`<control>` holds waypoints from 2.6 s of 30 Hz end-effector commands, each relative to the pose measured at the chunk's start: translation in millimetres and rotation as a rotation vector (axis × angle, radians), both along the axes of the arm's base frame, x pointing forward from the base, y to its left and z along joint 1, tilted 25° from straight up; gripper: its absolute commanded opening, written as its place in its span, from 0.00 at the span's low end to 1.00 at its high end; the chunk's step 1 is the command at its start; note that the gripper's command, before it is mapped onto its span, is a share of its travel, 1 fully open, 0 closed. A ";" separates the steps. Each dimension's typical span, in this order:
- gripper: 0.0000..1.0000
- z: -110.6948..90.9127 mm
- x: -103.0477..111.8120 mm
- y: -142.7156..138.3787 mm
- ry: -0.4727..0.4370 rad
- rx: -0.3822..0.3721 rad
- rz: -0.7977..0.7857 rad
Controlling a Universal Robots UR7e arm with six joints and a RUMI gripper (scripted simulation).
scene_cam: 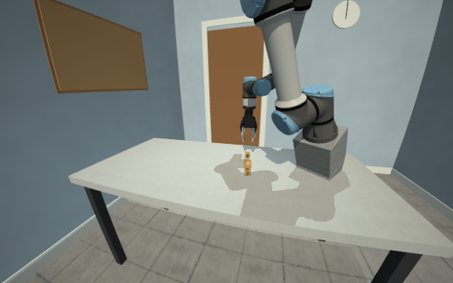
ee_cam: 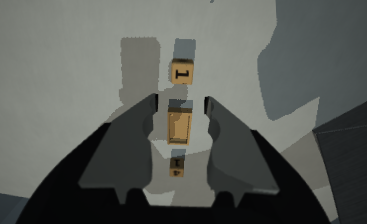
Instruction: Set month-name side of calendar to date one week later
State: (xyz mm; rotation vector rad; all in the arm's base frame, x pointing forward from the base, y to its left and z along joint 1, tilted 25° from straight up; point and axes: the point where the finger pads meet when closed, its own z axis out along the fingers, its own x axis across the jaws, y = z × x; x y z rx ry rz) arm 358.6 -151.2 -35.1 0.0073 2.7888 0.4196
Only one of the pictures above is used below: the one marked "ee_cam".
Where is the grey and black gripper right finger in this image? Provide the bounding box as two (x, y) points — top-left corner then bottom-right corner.
(204, 96), (331, 224)

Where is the tan rectangular tray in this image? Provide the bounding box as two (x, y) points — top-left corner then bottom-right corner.
(167, 107), (192, 145)

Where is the tan wooden cube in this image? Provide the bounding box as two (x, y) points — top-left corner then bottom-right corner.
(170, 158), (184, 177)
(171, 58), (194, 85)

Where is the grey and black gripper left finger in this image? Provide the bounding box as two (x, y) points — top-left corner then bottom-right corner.
(15, 93), (158, 224)

